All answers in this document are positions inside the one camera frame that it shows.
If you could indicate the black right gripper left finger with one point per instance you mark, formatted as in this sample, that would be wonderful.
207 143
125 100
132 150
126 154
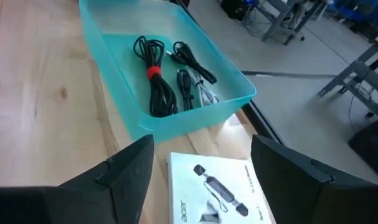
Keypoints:
83 202

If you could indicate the black box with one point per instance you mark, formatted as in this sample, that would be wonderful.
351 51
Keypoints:
374 146

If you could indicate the black bag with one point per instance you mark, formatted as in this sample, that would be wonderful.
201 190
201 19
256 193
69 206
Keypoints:
235 7

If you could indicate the grey metal table frame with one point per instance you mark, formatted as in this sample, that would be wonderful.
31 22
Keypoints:
360 67
277 23

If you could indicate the white Acer product box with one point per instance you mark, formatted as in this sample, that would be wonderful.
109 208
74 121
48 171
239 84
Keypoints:
188 186

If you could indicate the teal translucent plastic bin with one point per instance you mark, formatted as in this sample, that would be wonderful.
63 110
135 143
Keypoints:
114 62

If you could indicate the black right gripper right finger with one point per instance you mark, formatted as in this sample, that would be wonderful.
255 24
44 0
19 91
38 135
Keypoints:
300 193

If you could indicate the blue storage bins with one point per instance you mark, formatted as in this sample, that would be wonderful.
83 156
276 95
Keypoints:
363 12

